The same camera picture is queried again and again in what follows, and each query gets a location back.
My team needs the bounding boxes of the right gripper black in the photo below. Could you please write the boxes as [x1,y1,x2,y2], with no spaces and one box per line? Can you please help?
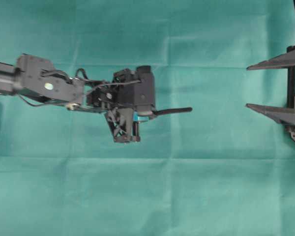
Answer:
[246,50,295,142]

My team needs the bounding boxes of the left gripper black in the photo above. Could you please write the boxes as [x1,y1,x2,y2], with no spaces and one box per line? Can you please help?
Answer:
[86,68,141,143]

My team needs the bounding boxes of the black Velcro strap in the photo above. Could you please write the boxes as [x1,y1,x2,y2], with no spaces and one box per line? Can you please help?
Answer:
[152,107,193,117]

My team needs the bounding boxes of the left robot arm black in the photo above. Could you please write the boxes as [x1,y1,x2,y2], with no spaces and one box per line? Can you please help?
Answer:
[0,54,144,143]

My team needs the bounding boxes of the green table cloth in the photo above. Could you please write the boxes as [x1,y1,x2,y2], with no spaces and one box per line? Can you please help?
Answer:
[0,0,295,236]

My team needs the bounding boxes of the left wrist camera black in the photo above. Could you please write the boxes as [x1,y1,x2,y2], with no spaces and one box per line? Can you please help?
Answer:
[134,65,155,117]

